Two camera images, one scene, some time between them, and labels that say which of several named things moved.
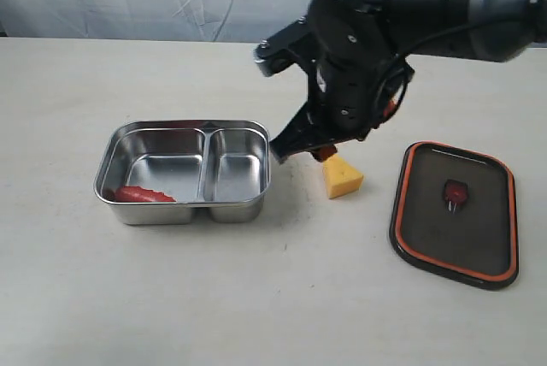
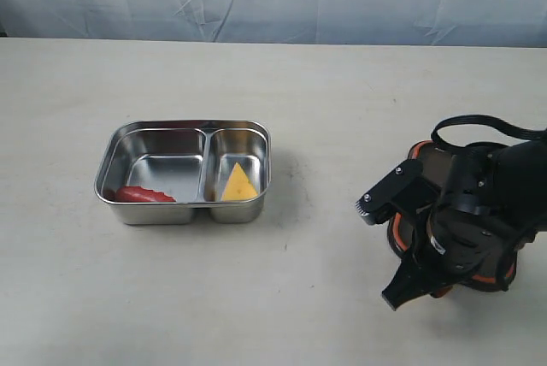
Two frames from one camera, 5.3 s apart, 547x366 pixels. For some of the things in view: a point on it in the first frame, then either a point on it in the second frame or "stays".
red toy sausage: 137,194 stays
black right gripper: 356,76 → 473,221
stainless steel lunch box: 219,166 stays
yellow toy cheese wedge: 341,178 → 238,186
